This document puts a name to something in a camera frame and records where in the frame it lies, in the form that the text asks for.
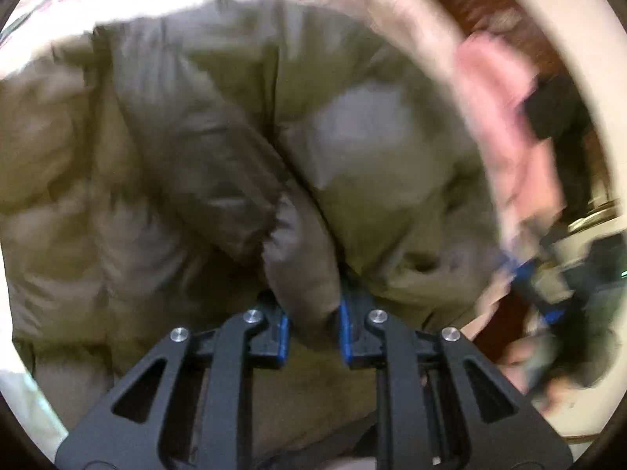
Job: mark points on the pink quilt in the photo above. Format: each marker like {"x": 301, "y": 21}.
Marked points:
{"x": 509, "y": 147}

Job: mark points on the dark cloth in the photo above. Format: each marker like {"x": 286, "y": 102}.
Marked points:
{"x": 558, "y": 112}

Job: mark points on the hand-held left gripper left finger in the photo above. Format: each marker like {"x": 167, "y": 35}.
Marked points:
{"x": 283, "y": 340}

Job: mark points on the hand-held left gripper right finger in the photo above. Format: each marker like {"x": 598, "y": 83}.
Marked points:
{"x": 345, "y": 333}

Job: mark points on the person's right hand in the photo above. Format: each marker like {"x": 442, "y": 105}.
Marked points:
{"x": 534, "y": 377}

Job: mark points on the dark wooden headboard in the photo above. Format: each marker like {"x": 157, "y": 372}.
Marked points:
{"x": 490, "y": 5}

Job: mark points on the dark olive puffer jacket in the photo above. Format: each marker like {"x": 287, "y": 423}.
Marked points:
{"x": 196, "y": 156}

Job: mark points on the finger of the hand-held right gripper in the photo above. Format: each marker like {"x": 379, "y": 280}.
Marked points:
{"x": 520, "y": 269}

